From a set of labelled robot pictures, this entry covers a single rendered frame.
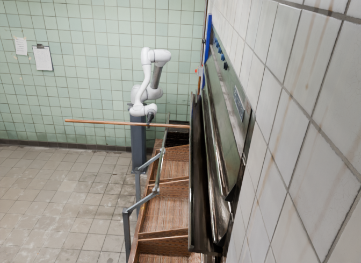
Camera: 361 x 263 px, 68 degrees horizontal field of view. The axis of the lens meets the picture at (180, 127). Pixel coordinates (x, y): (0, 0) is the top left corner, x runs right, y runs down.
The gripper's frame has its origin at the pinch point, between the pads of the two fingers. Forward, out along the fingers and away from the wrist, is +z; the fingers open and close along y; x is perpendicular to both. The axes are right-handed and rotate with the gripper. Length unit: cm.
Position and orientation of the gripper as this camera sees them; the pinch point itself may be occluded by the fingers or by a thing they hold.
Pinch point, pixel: (148, 124)
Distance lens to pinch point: 257.5
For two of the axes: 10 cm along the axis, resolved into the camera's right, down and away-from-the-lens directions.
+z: -0.3, 4.9, -8.7
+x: -10.0, -0.5, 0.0
